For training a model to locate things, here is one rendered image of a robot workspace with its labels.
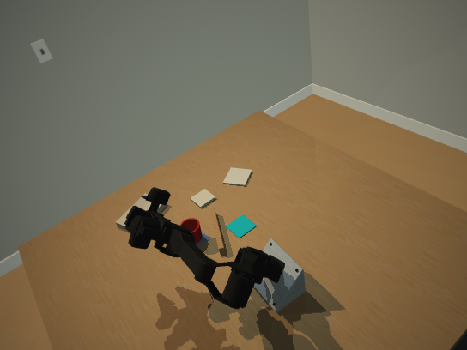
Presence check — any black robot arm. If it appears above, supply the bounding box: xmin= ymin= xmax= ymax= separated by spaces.
xmin=124 ymin=206 xmax=285 ymax=309

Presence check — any beige flat rectangular block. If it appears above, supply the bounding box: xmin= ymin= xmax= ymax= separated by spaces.
xmin=115 ymin=197 xmax=166 ymax=231

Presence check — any beige flat square slab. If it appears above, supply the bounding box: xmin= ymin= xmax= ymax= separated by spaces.
xmin=191 ymin=189 xmax=215 ymax=208

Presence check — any beige flat square tile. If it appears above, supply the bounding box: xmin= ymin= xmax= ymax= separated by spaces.
xmin=223 ymin=167 xmax=252 ymax=186

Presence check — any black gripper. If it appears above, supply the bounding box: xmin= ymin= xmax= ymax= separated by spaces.
xmin=128 ymin=187 xmax=170 ymax=249

